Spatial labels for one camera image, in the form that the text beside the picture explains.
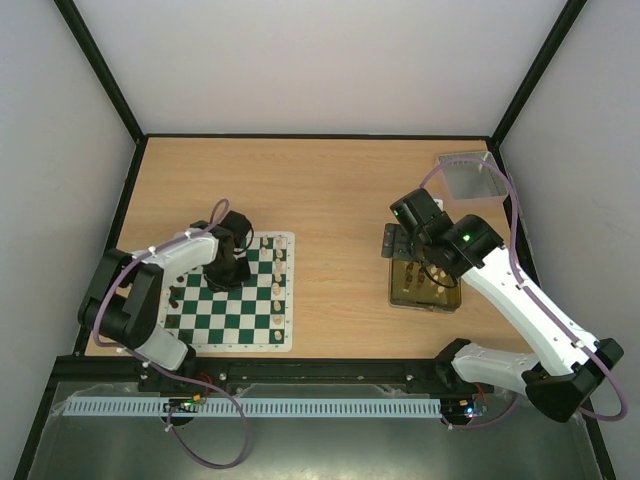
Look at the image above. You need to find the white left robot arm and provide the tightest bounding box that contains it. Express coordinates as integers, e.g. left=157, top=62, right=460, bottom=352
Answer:
left=78, top=211, right=253, bottom=372

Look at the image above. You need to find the yellow transparent piece tray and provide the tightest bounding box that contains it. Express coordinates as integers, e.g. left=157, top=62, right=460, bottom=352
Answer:
left=388, top=259, right=462, bottom=313

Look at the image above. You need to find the green white chess board mat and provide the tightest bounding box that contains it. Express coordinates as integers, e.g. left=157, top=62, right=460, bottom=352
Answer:
left=158, top=231, right=295, bottom=354

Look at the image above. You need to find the grey metal tin box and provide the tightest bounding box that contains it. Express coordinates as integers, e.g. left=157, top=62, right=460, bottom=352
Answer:
left=436, top=151, right=508, bottom=202

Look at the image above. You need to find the black cage frame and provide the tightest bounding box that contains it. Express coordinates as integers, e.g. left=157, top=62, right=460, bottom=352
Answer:
left=9, top=0, right=617, bottom=480

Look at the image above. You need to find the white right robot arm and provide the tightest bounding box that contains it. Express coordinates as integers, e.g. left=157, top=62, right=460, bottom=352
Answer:
left=390, top=188, right=624, bottom=423

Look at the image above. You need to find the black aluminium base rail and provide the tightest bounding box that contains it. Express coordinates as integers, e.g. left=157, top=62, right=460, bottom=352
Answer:
left=47, top=355, right=494, bottom=398

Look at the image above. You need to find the light blue slotted cable duct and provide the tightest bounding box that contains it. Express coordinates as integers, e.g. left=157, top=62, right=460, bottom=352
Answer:
left=62, top=397, right=441, bottom=419

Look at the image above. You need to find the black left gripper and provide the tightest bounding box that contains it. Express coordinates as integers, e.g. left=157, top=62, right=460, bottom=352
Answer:
left=206, top=256, right=251, bottom=293

